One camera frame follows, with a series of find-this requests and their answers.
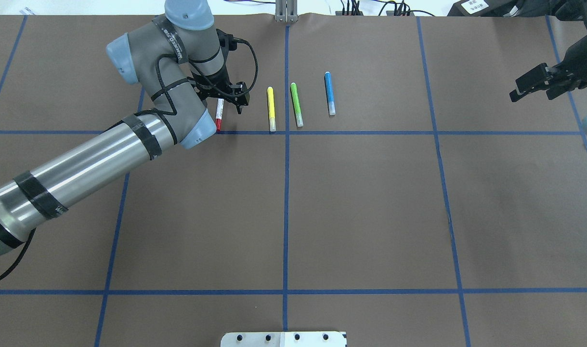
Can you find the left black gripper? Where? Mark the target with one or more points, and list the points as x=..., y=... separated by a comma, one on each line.
x=219, y=77

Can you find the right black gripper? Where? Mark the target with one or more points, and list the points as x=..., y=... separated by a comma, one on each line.
x=583, y=67

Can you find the red marker pen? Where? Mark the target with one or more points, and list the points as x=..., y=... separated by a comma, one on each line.
x=219, y=114

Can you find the blue marker pen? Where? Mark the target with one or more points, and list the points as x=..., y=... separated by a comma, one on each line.
x=330, y=94

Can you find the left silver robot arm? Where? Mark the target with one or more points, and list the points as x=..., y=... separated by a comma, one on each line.
x=179, y=58

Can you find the yellow marker pen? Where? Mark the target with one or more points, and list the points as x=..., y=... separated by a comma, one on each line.
x=271, y=108

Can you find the green marker pen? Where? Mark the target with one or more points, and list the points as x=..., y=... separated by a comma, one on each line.
x=296, y=104

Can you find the aluminium frame post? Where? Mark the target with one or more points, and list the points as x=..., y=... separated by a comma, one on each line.
x=286, y=11

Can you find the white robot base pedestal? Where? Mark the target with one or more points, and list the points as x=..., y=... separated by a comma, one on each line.
x=285, y=339

